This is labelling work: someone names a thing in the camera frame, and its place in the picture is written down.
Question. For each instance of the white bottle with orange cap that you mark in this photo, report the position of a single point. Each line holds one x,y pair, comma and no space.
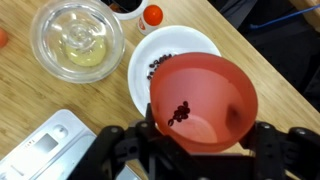
151,16

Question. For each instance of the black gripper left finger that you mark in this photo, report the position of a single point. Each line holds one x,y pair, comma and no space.
110,153

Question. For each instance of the glass jar with yellow liquid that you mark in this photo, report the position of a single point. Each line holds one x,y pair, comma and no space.
78,40

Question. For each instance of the small orange cup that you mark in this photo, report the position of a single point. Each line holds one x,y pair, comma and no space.
2,37

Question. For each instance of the white ringed table grommet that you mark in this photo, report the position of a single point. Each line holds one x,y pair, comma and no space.
136,11

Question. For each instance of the red plastic cup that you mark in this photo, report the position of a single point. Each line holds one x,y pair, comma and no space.
206,83

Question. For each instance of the white bowl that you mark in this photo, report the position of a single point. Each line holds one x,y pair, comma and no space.
173,40

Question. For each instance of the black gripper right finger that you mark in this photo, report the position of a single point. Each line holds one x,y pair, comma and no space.
286,156

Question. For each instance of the dark red beans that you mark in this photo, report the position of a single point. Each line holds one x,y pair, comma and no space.
180,113

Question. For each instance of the white digital kitchen scale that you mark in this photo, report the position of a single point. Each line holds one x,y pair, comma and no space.
50,146

